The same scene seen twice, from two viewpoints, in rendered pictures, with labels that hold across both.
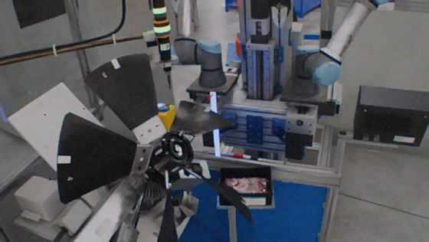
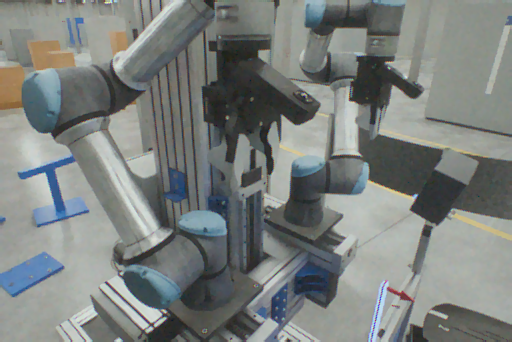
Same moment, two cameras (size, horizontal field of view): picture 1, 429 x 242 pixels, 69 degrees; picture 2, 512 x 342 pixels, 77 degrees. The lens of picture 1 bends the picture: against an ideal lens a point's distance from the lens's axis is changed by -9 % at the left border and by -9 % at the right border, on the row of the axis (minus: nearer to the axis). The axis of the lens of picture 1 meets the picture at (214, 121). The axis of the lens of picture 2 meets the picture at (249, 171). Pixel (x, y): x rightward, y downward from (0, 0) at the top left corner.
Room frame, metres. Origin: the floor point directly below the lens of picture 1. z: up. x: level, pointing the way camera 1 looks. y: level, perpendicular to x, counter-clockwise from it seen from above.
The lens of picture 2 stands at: (1.37, 0.60, 1.70)
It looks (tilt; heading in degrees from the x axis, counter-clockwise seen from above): 24 degrees down; 288
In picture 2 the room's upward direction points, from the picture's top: straight up
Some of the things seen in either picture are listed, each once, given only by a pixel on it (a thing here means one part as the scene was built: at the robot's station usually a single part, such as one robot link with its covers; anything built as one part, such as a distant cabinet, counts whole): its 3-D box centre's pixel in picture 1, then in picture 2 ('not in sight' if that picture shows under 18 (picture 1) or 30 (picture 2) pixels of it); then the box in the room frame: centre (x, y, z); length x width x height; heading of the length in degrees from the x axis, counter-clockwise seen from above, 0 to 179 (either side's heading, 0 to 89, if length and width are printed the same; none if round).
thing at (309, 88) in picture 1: (306, 81); (304, 204); (1.51, -0.47, 1.09); 0.15 x 0.15 x 0.10
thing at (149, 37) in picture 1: (161, 47); not in sight; (0.94, 0.13, 1.50); 0.09 x 0.07 x 0.10; 103
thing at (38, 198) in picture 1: (39, 200); not in sight; (0.98, 0.73, 0.92); 0.17 x 0.16 x 0.11; 68
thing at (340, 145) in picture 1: (339, 152); (422, 250); (1.08, -0.50, 0.96); 0.03 x 0.03 x 0.20; 68
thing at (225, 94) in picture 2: not in sight; (240, 84); (1.53, 0.16, 1.62); 0.09 x 0.08 x 0.12; 158
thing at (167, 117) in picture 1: (156, 118); not in sight; (1.38, 0.27, 1.02); 0.16 x 0.10 x 0.11; 68
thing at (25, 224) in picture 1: (61, 202); not in sight; (1.04, 0.68, 0.85); 0.36 x 0.24 x 0.03; 158
